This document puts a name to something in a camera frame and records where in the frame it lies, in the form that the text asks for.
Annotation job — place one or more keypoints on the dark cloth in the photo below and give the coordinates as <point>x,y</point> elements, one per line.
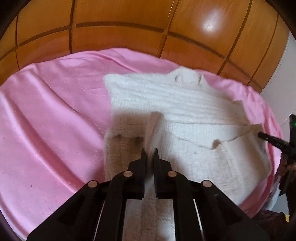
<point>270,224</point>

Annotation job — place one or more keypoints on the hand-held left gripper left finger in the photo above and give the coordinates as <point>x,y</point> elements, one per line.
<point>136,180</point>

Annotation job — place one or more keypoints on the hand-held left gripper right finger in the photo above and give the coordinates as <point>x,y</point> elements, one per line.
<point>161,180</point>

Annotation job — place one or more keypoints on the person's right hand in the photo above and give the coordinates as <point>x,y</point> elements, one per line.
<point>291,167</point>

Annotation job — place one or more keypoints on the pink blanket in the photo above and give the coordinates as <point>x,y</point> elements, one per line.
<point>57,115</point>

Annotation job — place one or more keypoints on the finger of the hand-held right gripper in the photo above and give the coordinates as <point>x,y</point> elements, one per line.
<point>270,139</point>

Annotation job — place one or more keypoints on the white knit sweater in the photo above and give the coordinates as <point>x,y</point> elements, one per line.
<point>196,109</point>

